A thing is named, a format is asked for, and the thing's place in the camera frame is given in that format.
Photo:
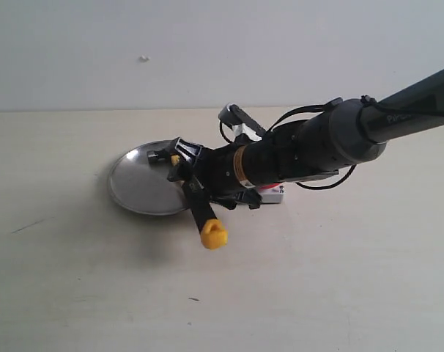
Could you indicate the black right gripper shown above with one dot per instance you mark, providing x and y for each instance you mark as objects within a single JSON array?
[{"x": 214, "y": 168}]

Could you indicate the yellow black claw hammer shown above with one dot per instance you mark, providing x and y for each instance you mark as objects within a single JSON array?
[{"x": 212, "y": 233}]

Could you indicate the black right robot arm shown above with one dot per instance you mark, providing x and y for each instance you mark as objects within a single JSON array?
[{"x": 307, "y": 143}]

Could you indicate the red dome push button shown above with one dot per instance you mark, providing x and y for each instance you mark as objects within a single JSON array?
[{"x": 271, "y": 194}]

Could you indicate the round steel plate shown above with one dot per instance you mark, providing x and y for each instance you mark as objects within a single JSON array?
[{"x": 141, "y": 187}]

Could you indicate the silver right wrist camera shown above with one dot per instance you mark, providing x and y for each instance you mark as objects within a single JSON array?
[{"x": 244, "y": 128}]

